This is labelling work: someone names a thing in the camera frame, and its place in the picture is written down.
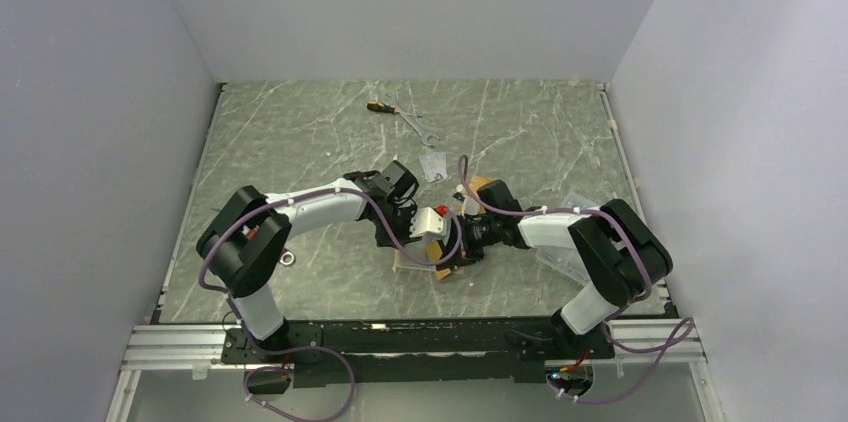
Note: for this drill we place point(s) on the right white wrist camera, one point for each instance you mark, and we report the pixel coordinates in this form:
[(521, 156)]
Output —
[(464, 204)]

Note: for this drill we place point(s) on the beige leather card holder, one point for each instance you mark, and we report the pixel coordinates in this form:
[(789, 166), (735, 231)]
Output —
[(421, 262)]

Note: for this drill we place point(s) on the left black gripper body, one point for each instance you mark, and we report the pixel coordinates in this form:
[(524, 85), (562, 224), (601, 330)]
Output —
[(399, 218)]

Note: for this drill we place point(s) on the aluminium frame rail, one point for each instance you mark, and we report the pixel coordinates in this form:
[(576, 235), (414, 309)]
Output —
[(198, 349)]

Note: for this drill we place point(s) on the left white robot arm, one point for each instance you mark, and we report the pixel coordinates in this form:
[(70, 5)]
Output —
[(244, 243)]

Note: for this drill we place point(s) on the clear plastic screw box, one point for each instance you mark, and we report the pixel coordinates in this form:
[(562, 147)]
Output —
[(567, 261)]

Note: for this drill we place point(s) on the red adjustable wrench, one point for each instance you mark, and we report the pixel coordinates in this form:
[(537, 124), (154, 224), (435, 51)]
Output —
[(287, 258)]

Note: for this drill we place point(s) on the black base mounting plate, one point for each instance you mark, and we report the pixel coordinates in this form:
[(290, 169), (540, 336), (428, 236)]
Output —
[(521, 349)]

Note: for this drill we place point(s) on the orange credit card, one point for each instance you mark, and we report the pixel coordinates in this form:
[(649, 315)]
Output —
[(474, 183)]

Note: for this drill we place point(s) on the black yellow screwdriver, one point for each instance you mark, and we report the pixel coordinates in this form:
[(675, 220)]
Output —
[(380, 107)]

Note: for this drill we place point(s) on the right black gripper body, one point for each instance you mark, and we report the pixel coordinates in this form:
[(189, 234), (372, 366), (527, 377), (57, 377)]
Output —
[(475, 235)]

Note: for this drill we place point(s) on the white printed credit card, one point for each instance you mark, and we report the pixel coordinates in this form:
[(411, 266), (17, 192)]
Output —
[(434, 166)]

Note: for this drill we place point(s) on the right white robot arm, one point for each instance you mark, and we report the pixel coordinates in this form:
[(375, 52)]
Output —
[(621, 255)]

